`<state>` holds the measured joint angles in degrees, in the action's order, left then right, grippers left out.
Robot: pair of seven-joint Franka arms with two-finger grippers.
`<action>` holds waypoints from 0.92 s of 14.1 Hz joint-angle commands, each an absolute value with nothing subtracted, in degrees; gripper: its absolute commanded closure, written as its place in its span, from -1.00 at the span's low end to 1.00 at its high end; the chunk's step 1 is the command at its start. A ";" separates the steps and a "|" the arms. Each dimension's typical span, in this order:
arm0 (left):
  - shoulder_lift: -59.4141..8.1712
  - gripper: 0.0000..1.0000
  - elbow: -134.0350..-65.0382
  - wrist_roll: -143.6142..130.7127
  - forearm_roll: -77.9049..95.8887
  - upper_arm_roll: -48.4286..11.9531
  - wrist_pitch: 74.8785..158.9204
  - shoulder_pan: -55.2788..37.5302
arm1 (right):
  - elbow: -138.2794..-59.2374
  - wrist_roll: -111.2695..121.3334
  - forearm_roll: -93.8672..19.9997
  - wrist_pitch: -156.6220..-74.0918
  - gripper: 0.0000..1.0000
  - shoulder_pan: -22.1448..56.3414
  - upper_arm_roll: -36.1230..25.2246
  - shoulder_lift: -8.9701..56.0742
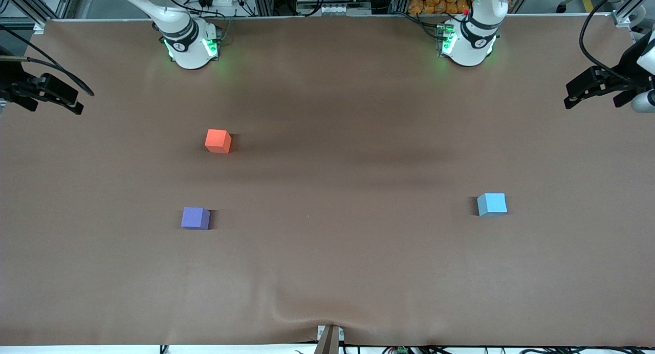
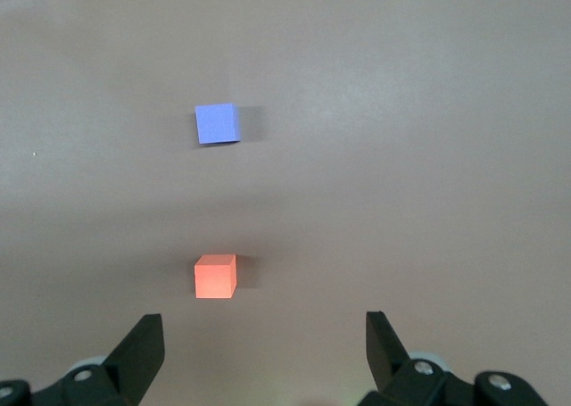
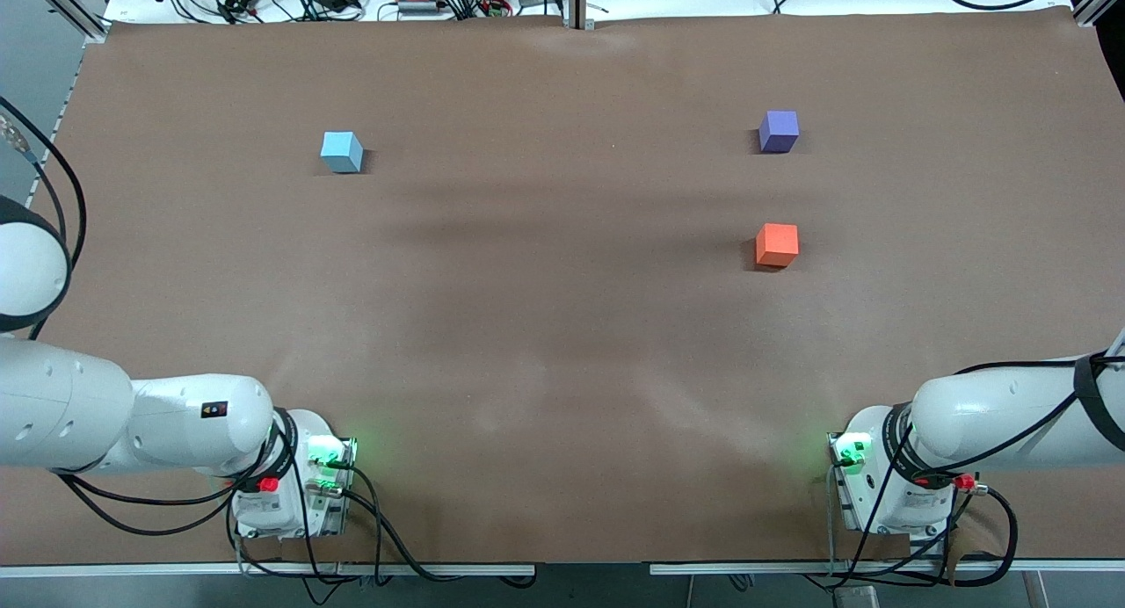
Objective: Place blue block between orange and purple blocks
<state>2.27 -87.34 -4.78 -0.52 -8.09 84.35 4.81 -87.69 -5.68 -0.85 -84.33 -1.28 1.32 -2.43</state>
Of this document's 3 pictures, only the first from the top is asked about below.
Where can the purple foam block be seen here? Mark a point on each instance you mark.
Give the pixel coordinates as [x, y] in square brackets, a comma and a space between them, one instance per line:
[195, 218]

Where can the light blue foam block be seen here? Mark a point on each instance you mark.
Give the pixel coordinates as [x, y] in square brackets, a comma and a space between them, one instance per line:
[492, 204]

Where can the white table bracket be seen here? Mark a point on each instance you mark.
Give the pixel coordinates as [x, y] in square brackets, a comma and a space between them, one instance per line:
[342, 335]

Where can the green plug connector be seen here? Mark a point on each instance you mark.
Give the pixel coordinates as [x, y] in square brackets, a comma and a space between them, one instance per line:
[401, 350]

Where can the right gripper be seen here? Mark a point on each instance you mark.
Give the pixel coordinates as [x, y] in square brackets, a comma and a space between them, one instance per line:
[10, 81]

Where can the aluminium frame strut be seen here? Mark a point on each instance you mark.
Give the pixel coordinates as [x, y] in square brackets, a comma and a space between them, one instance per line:
[627, 8]
[25, 8]

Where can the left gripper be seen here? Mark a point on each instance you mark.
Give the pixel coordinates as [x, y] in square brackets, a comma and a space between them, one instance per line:
[626, 71]

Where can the white terminal block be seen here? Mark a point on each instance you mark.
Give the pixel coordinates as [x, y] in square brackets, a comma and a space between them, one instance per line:
[332, 9]

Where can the orange foam block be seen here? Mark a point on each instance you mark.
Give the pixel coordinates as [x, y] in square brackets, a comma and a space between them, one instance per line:
[217, 140]

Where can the brown table cover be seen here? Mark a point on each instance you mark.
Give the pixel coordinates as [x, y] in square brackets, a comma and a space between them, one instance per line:
[358, 251]

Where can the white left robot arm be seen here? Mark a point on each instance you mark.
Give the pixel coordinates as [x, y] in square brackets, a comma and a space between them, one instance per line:
[468, 49]

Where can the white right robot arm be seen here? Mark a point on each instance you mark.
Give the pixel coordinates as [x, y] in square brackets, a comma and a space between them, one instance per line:
[187, 52]

